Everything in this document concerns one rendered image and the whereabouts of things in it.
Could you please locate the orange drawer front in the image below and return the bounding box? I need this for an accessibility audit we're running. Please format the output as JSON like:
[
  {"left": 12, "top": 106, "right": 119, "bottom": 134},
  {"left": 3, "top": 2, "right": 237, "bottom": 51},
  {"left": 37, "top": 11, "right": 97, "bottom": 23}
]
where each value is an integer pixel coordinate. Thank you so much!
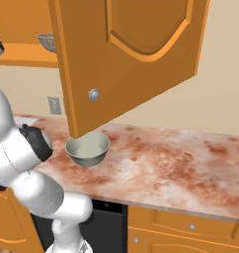
[{"left": 126, "top": 205, "right": 239, "bottom": 249}]

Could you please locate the orange arched base cabinet door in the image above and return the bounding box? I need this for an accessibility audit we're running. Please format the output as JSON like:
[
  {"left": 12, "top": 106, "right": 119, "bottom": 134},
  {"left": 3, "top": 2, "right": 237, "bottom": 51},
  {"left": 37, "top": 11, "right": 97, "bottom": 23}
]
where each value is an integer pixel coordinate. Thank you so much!
[{"left": 0, "top": 188, "right": 46, "bottom": 253}]

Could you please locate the grey wall outlet plate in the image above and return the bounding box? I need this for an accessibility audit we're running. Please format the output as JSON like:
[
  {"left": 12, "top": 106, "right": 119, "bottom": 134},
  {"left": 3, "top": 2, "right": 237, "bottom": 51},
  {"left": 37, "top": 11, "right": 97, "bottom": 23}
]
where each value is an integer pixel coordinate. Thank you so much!
[{"left": 46, "top": 96, "right": 63, "bottom": 116}]

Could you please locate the orange wall cabinet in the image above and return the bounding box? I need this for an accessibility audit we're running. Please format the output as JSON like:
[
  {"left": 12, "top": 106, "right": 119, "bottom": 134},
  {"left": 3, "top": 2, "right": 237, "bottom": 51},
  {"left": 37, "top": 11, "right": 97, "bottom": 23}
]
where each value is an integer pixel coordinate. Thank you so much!
[{"left": 0, "top": 0, "right": 60, "bottom": 69}]

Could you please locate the black dishwasher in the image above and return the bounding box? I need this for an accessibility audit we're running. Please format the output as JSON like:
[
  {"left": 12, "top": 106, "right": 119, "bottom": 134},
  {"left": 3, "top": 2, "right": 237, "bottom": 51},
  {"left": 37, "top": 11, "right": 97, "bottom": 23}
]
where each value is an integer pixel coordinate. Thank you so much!
[{"left": 31, "top": 199, "right": 128, "bottom": 253}]

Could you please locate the orange wooden cabinet door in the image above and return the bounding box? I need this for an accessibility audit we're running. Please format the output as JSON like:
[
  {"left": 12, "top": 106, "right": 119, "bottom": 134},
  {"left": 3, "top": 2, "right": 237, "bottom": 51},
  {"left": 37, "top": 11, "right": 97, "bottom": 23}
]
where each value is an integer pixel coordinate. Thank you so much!
[{"left": 47, "top": 0, "right": 211, "bottom": 140}]

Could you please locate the grey-green ceramic bowl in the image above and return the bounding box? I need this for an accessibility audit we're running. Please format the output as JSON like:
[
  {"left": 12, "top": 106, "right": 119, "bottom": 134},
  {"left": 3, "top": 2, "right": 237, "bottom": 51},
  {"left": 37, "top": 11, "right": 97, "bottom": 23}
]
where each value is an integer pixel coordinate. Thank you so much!
[{"left": 65, "top": 131, "right": 112, "bottom": 168}]

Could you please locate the silver round door knob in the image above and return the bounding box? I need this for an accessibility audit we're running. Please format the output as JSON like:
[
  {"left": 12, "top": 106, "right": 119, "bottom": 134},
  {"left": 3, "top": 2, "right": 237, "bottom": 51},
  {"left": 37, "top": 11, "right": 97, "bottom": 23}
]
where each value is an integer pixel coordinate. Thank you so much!
[{"left": 88, "top": 88, "right": 101, "bottom": 103}]

